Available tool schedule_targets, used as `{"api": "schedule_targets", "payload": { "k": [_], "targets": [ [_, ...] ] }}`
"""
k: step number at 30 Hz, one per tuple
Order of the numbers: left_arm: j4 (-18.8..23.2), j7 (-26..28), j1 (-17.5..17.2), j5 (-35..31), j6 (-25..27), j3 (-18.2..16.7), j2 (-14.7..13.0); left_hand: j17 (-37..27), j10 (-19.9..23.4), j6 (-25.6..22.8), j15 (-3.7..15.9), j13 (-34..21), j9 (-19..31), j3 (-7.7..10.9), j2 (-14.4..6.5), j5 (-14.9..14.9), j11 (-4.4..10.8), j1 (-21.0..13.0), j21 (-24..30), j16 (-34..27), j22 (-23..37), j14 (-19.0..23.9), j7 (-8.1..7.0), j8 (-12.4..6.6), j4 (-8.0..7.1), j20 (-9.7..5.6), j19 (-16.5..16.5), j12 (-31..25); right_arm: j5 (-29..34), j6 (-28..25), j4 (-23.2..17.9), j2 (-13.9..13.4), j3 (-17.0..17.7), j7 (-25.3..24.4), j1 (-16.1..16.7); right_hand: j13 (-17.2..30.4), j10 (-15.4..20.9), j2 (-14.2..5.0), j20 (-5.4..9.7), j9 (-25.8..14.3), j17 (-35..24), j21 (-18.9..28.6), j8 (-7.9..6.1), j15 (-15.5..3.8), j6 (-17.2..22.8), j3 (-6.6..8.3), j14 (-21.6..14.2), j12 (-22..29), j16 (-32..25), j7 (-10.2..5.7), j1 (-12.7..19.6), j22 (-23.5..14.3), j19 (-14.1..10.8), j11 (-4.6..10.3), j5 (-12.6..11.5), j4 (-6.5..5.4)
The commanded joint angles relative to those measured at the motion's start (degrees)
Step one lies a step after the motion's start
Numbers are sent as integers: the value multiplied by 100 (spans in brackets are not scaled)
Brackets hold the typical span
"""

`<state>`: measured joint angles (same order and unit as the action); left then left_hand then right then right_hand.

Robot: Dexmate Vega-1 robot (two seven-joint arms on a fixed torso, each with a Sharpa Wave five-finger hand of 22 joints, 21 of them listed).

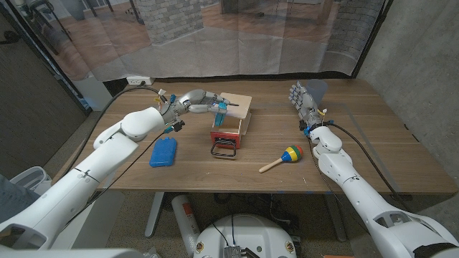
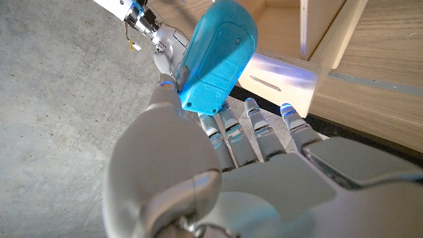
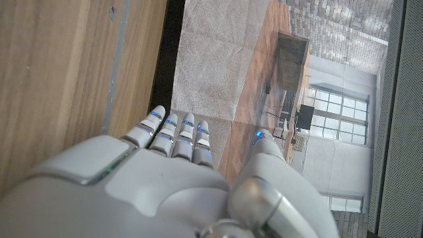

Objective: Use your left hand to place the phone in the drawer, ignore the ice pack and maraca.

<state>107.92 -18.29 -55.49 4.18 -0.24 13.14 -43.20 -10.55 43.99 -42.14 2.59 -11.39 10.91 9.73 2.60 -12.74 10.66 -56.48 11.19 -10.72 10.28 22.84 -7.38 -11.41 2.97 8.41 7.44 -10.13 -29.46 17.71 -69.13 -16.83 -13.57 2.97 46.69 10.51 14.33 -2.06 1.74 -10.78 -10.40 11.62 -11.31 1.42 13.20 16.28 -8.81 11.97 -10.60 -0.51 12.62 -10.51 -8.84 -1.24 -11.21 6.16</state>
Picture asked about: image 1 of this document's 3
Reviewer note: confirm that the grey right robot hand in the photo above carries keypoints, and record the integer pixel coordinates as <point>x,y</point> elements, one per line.
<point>309,109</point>

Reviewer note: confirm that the blue ice pack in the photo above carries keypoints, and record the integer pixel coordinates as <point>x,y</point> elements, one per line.
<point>163,152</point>

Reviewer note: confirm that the colourful wooden maraca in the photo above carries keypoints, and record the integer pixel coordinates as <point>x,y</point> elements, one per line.
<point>292,153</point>

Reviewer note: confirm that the translucent grey cup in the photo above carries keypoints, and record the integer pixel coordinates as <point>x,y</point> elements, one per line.
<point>317,89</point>

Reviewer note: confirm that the wooden box with slot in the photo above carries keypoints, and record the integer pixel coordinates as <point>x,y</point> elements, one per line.
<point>241,104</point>

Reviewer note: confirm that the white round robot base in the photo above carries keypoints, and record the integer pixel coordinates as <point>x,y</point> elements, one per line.
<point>244,233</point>

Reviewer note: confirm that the white power strip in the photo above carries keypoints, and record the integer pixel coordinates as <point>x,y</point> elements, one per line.
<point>138,80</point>

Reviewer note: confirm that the grey table leg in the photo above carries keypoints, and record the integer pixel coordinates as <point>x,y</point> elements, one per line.
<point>335,218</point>
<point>155,215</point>

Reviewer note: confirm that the white cabinet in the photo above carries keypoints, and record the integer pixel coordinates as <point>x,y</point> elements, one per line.
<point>93,95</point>

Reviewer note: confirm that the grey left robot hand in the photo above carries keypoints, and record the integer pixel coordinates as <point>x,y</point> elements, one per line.
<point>193,102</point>

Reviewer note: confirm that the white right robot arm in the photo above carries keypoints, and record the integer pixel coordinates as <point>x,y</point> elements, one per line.
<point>362,197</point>

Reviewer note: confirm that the dark grey partition panel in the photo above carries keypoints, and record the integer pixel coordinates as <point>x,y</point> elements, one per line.
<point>32,107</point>

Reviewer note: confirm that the black backdrop frame pole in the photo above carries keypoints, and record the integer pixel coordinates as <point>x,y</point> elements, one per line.
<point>371,39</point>

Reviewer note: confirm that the person in blue jeans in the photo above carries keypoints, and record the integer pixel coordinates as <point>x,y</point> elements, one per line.
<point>14,197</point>

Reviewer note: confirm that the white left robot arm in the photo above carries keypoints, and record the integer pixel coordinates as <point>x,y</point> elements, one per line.
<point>89,172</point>

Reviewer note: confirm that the printed room backdrop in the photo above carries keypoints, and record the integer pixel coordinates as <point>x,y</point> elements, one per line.
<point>215,43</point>

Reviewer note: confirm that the white cylinder with orange label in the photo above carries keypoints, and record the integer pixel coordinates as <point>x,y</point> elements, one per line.
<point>186,225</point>

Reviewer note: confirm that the teal toy phone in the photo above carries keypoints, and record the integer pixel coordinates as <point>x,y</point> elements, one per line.
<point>219,120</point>

